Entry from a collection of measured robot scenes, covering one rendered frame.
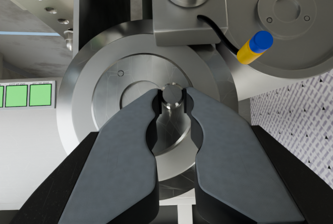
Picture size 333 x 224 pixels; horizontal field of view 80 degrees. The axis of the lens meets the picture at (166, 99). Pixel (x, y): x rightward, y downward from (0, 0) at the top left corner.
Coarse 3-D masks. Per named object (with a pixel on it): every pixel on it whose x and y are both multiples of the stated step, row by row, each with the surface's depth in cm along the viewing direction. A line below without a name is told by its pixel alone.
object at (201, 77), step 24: (120, 48) 16; (144, 48) 16; (168, 48) 16; (96, 72) 16; (192, 72) 15; (72, 96) 16; (216, 96) 15; (72, 120) 15; (192, 144) 15; (168, 168) 15
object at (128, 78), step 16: (112, 64) 15; (128, 64) 14; (144, 64) 14; (160, 64) 14; (176, 64) 15; (112, 80) 14; (128, 80) 14; (144, 80) 14; (160, 80) 14; (176, 80) 14; (96, 96) 14; (112, 96) 14; (128, 96) 15; (96, 112) 14; (112, 112) 14; (176, 112) 14; (160, 128) 14; (176, 128) 14; (160, 144) 14; (176, 144) 14
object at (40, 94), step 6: (36, 90) 49; (42, 90) 49; (48, 90) 49; (30, 96) 49; (36, 96) 49; (42, 96) 49; (48, 96) 49; (30, 102) 49; (36, 102) 49; (42, 102) 49; (48, 102) 49
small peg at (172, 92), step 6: (168, 84) 11; (174, 84) 11; (162, 90) 11; (168, 90) 11; (174, 90) 11; (180, 90) 11; (162, 96) 11; (168, 96) 11; (174, 96) 11; (180, 96) 11; (168, 102) 11; (174, 102) 11; (180, 102) 11; (168, 108) 14; (174, 108) 13
